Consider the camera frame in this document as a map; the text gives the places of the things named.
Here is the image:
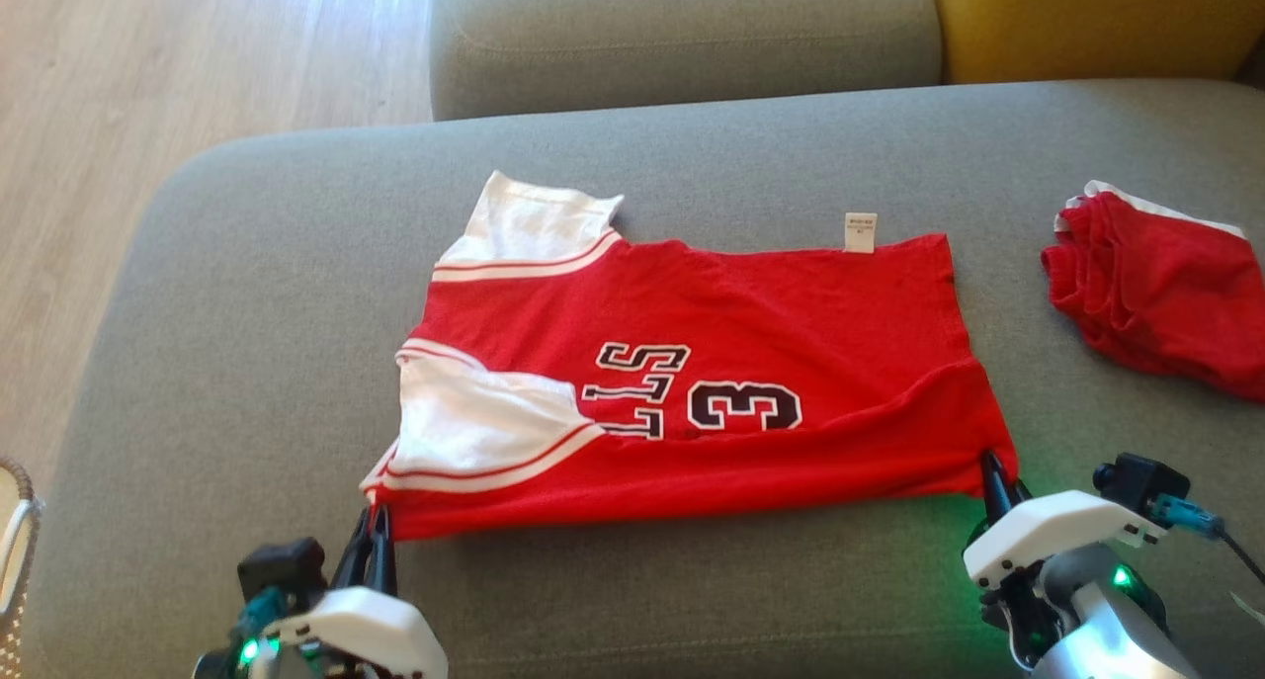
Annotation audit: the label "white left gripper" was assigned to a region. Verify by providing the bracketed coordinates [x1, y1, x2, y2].
[259, 504, 449, 679]

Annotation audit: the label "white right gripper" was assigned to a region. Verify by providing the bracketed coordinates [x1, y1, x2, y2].
[962, 450, 1169, 665]

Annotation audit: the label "red white-trimmed basketball shorts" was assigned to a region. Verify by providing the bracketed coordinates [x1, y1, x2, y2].
[1041, 180, 1265, 404]

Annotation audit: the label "red white basketball jersey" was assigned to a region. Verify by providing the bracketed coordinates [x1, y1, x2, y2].
[359, 170, 1022, 543]

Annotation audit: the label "large grey sofa ottoman cushion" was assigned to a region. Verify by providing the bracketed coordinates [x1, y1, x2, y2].
[20, 78, 1265, 679]

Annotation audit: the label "woven laundry basket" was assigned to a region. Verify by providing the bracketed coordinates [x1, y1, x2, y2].
[0, 457, 46, 679]

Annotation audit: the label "yellow sofa backrest cushion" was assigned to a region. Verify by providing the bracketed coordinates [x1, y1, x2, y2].
[926, 0, 1265, 86]

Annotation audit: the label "grey sofa seat cushion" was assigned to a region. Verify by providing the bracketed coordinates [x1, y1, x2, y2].
[428, 0, 945, 123]

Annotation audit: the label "teal-plug left camera cable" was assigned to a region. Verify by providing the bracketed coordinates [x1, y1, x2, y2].
[232, 588, 290, 652]

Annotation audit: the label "teal-plug camera cable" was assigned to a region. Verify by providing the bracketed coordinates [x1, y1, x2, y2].
[232, 588, 290, 652]
[1151, 494, 1265, 586]

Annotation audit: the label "teal-plug right camera cable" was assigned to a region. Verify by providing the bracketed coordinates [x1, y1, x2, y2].
[1151, 494, 1265, 586]

